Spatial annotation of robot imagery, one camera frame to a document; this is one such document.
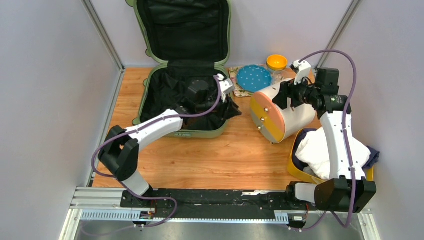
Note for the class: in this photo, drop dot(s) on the white garment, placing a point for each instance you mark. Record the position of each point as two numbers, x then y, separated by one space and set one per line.
313 151

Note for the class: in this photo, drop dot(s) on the aluminium frame rail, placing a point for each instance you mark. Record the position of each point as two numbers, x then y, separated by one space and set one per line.
96 214

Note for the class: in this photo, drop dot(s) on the yellow plastic basin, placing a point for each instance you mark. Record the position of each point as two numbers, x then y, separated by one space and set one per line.
308 176

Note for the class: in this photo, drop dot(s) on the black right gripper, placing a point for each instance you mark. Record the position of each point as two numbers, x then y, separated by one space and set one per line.
287 90

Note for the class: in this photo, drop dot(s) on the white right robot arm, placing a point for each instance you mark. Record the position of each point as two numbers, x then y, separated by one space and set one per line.
347 190

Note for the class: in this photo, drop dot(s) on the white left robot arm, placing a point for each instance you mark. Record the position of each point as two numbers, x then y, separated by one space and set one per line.
120 151

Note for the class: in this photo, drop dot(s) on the green hard-shell suitcase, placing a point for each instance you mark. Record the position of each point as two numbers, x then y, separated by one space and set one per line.
189 40

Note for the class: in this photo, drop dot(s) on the white and orange drawer cabinet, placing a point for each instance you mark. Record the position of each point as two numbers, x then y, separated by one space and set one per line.
274 123

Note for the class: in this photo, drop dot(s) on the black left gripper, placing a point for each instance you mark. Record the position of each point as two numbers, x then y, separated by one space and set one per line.
232 110

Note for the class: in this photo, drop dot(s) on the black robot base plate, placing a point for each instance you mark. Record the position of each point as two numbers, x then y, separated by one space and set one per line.
213 204

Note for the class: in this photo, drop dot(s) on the blue polka dot plate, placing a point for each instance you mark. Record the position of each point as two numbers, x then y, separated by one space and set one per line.
253 78

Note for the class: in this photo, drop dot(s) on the navy blue garment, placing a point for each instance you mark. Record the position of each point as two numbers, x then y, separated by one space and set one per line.
301 166

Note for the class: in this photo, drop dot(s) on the floral placemat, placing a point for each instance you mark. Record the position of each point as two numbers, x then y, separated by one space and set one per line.
239 92

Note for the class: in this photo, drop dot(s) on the clear drinking glass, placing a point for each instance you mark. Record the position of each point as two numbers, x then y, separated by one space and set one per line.
280 76

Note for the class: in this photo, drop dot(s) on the small yellow bowl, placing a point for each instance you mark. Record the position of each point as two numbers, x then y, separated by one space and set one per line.
276 62

